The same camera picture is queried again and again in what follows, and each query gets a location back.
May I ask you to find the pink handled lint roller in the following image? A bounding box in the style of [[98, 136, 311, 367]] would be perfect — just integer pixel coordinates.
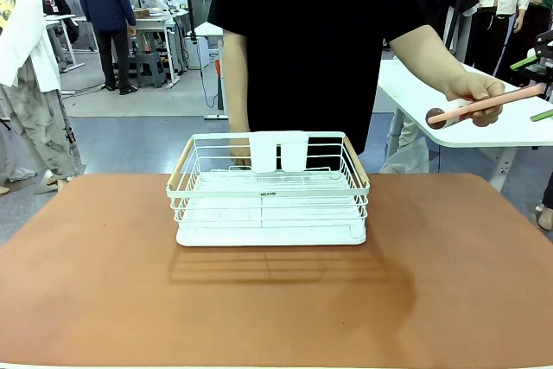
[[425, 83, 546, 130]]

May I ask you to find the white wire dish rack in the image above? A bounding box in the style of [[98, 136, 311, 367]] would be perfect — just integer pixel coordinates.
[[165, 130, 372, 248]]

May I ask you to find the person's right forearm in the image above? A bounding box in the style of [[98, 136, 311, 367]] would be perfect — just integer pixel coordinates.
[[221, 29, 252, 148]]

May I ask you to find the person's left forearm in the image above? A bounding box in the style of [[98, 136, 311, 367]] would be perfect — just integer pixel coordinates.
[[388, 24, 466, 96]]

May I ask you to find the person's left hand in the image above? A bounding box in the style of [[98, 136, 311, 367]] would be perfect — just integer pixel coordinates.
[[443, 69, 506, 128]]

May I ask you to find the person's right hand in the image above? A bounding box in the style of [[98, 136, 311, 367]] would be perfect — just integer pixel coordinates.
[[228, 143, 253, 169]]

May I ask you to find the black slanted stand pole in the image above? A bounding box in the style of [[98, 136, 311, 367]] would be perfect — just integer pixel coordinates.
[[443, 0, 473, 54]]

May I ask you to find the large white table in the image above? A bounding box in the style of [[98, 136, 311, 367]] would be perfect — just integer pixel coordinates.
[[377, 59, 553, 193]]

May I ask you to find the person in black t-shirt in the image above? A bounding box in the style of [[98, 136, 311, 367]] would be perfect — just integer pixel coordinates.
[[207, 0, 446, 169]]

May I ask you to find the white plastic utensil holder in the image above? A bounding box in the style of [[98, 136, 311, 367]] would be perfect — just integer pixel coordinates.
[[249, 130, 310, 174]]

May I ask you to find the white workbench desk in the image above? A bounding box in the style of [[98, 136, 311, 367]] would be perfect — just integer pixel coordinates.
[[129, 9, 191, 89]]

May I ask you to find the grey step stool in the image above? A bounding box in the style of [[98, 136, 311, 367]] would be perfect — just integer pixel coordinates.
[[135, 51, 168, 89]]

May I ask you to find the small white desk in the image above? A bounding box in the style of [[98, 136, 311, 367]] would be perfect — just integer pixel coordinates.
[[42, 13, 86, 73]]

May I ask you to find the seated bystander in black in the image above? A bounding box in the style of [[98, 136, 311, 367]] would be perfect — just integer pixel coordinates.
[[35, 0, 81, 48]]

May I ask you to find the bystander in white printed jacket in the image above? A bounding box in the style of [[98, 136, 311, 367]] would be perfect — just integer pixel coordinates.
[[0, 0, 86, 196]]

